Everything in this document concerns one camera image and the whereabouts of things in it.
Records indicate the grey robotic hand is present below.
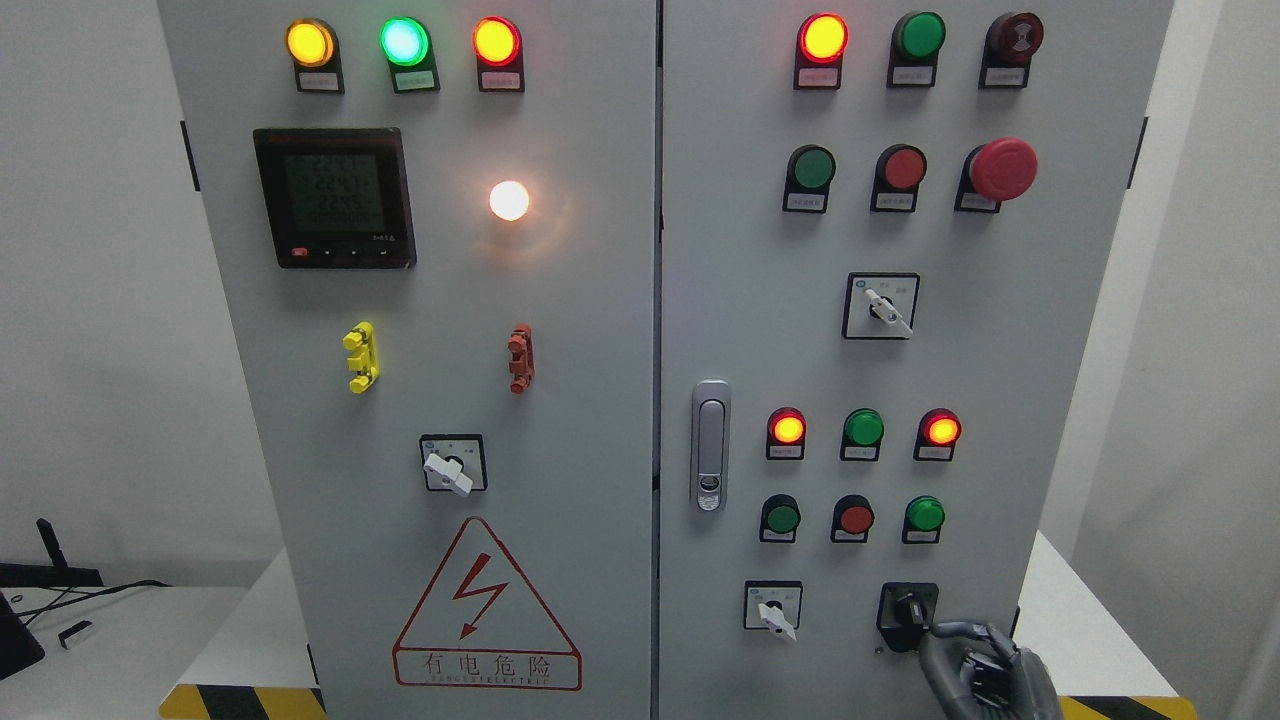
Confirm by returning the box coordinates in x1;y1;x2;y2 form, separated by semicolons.
918;621;1064;719

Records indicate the black rotary knob switch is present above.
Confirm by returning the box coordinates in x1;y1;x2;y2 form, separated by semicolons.
877;582;940;653

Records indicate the yellow black hazard tape right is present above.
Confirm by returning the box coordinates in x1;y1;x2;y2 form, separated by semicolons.
1059;696;1198;720

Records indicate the yellow black hazard tape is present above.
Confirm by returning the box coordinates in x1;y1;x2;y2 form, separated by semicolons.
1059;696;1198;720
157;683;326;719

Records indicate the green push button lower right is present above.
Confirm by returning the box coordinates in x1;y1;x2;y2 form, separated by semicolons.
901;495;946;544

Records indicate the green push button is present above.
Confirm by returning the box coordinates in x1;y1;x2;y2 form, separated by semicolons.
901;495;946;544
758;495;803;543
782;143;836;214

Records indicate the red push button lower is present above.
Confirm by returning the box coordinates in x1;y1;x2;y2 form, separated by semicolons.
829;495;876;544

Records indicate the red push button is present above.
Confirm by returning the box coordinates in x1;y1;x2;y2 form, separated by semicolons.
869;143;927;213
829;495;876;544

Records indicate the red lit light middle right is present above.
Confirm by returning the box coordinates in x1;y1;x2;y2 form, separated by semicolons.
913;407;963;462

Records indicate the red lit light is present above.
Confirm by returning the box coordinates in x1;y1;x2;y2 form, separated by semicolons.
765;407;806;460
913;407;963;462
794;12;850;90

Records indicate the green push button lower left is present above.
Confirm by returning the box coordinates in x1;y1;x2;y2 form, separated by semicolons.
758;495;803;543

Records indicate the green indicator light middle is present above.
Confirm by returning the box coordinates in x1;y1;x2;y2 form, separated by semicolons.
840;407;884;462

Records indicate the red lit light middle left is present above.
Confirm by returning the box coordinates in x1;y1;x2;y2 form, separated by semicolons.
765;407;806;460

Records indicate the grey electrical cabinet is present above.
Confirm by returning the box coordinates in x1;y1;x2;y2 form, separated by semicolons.
157;1;1172;719

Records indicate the red electrical hazard sticker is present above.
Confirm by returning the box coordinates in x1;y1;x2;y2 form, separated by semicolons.
393;516;582;692

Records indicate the red emergency stop button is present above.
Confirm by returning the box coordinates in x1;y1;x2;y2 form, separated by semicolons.
954;137;1039;214

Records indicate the red push button upper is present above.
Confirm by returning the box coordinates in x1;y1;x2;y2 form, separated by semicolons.
869;143;927;213

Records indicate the green push button upper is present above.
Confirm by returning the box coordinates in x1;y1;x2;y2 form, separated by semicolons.
782;143;836;214

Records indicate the red terminal connector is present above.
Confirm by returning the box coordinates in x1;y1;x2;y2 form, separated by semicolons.
507;323;535;395

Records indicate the green indicator light top right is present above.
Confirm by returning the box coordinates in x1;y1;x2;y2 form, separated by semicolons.
886;12;947;88

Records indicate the dark red buzzer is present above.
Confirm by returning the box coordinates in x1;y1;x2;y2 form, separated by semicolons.
978;12;1044;88

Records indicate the red lit light top right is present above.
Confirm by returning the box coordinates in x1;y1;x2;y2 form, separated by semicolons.
794;12;850;90

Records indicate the white lit indicator lamp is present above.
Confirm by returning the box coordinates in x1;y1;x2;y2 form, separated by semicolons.
488;179;531;222

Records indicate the yellow terminal connector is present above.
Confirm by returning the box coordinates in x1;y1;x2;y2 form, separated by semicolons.
342;322;380;395

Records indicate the yellow black hazard tape left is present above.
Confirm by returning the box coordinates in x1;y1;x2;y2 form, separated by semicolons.
157;683;326;719

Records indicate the orange indicator light left door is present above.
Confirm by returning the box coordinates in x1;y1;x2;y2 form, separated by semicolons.
472;15;525;94

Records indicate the black digital power meter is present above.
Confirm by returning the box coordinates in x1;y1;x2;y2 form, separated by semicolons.
253;127;417;269

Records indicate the green lit indicator light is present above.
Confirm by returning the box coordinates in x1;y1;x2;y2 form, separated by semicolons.
379;15;440;94

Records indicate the small black white adapter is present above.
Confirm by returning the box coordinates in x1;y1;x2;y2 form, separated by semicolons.
58;620;96;651

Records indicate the yellow indicator light top left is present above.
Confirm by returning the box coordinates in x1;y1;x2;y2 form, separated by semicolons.
285;17;346;95

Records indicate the black device with antenna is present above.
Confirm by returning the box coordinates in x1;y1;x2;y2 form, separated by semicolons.
0;518;105;683

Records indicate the white selector switch lower right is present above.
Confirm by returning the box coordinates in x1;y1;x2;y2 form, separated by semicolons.
742;580;803;643

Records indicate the white selector switch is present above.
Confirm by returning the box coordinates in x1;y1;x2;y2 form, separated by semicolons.
742;580;803;643
841;272;920;340

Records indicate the white selector switch upper right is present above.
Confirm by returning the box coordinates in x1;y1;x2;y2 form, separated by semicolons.
841;272;920;340

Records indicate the silver door handle lock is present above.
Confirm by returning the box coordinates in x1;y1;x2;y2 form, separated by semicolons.
690;379;732;512

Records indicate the white selector switch left door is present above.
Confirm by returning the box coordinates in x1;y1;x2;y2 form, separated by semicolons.
419;434;488;497

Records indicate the black cable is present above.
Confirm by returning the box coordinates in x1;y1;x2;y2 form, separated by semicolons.
15;579;173;629

